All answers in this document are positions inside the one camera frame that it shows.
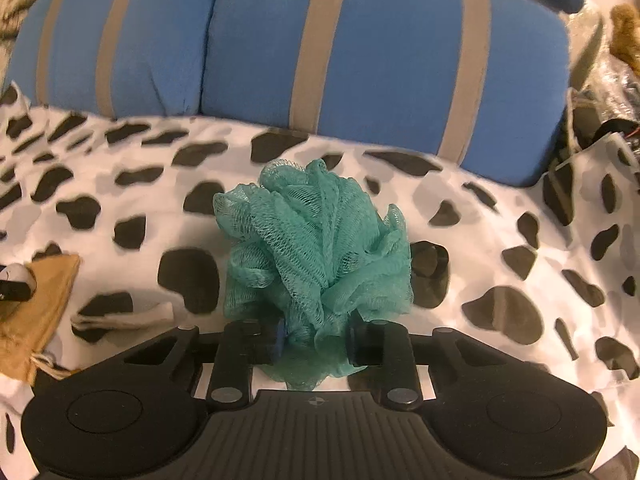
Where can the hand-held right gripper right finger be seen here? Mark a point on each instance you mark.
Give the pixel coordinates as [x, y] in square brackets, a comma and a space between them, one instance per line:
[395, 355]

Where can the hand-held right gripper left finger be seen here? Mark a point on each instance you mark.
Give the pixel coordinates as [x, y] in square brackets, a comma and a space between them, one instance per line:
[235, 360]

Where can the teal mesh bath loofah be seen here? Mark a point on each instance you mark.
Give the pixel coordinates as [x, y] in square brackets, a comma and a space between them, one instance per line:
[320, 240]

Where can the cow print blanket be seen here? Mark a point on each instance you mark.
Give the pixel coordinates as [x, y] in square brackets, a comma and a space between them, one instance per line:
[165, 200]

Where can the blue grey striped pillow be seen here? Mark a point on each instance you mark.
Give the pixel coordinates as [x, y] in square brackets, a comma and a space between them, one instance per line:
[390, 60]
[150, 45]

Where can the clear plastic bag clutter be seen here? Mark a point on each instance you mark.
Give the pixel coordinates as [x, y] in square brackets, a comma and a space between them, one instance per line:
[605, 100]

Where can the brown plush toy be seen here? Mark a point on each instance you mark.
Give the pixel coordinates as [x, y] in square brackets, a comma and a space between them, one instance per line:
[627, 30]

